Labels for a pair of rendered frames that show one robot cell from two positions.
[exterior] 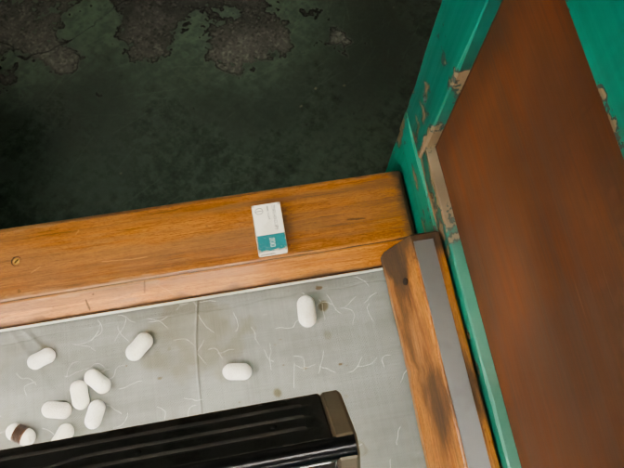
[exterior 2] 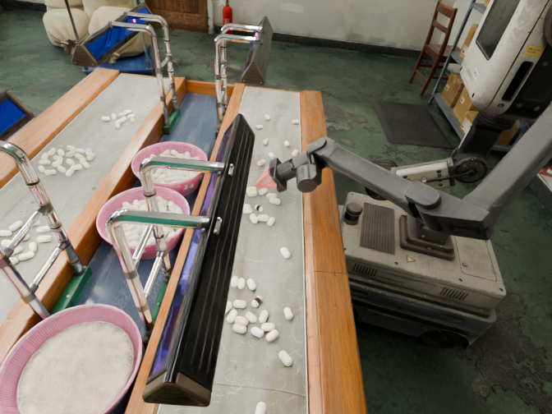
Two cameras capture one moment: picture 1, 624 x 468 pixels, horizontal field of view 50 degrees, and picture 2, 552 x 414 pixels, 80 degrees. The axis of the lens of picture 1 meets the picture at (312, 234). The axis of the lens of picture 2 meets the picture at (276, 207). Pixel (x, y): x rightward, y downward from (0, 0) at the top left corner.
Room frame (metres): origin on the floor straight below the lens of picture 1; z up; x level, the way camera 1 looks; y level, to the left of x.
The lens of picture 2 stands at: (0.14, -0.14, 1.49)
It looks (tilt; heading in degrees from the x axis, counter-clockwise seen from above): 42 degrees down; 104
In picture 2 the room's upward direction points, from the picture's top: 7 degrees clockwise
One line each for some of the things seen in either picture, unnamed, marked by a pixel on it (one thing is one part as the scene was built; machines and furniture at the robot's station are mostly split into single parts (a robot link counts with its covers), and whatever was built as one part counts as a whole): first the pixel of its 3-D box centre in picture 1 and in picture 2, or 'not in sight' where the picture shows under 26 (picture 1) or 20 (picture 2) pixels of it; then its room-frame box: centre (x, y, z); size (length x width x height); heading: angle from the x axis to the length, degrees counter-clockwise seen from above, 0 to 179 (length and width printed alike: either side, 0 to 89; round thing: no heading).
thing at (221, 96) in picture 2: not in sight; (239, 85); (-0.42, 1.17, 0.90); 0.20 x 0.19 x 0.45; 106
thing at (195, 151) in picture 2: not in sight; (172, 171); (-0.49, 0.70, 0.72); 0.27 x 0.27 x 0.10
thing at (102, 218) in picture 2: not in sight; (147, 224); (-0.41, 0.43, 0.72); 0.27 x 0.27 x 0.10
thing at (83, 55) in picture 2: not in sight; (118, 29); (-0.87, 1.03, 1.08); 0.62 x 0.08 x 0.07; 106
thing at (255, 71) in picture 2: not in sight; (259, 44); (-0.34, 1.18, 1.08); 0.62 x 0.08 x 0.07; 106
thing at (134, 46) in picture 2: not in sight; (117, 32); (-2.45, 2.81, 0.40); 0.74 x 0.56 x 0.38; 105
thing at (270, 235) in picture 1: (269, 229); not in sight; (0.28, 0.05, 0.78); 0.06 x 0.04 x 0.02; 16
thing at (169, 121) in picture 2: not in sight; (147, 75); (-0.80, 1.05, 0.90); 0.20 x 0.19 x 0.45; 106
